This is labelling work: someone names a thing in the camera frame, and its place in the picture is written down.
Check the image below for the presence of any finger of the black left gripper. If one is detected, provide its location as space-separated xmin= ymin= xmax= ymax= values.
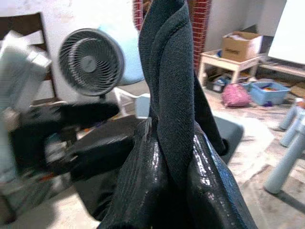
xmin=68 ymin=135 xmax=135 ymax=181
xmin=59 ymin=102 xmax=121 ymax=126

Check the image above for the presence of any pink fabric bag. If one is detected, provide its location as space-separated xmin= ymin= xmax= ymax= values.
xmin=222 ymin=83 xmax=251 ymax=107

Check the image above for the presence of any white low bench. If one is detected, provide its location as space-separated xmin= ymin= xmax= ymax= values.
xmin=258 ymin=54 xmax=305 ymax=78

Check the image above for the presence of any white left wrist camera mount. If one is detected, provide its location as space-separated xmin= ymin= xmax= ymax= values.
xmin=0 ymin=30 xmax=52 ymax=115

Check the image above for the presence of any blue plastic storage bin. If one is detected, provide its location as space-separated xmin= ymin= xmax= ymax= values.
xmin=249 ymin=81 xmax=291 ymax=106

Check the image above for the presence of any small white wooden table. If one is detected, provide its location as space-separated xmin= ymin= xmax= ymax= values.
xmin=198 ymin=49 xmax=262 ymax=88

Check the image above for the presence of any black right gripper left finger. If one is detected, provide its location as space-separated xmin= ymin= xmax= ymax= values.
xmin=95 ymin=118 xmax=184 ymax=229

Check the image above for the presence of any grey round floor fan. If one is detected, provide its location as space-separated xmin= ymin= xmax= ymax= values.
xmin=58 ymin=28 xmax=125 ymax=98

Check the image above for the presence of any brown cardboard box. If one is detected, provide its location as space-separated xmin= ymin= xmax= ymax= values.
xmin=221 ymin=30 xmax=263 ymax=62

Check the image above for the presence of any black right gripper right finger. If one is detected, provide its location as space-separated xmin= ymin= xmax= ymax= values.
xmin=187 ymin=133 xmax=259 ymax=229

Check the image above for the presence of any dark storage bin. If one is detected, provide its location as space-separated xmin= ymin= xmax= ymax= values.
xmin=205 ymin=73 xmax=231 ymax=94

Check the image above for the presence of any red brick-pattern panel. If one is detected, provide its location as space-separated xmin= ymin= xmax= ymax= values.
xmin=132 ymin=0 xmax=212 ymax=74

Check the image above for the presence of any pale blue kids table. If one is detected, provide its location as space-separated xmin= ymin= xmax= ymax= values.
xmin=263 ymin=104 xmax=305 ymax=194

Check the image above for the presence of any dark brown wooden chair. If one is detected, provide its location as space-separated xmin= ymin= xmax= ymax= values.
xmin=0 ymin=11 xmax=59 ymax=101

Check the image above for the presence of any white board panel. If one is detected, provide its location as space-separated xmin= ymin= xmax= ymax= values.
xmin=266 ymin=0 xmax=305 ymax=65

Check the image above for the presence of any black garment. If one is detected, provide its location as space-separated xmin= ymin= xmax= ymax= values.
xmin=137 ymin=0 xmax=230 ymax=182

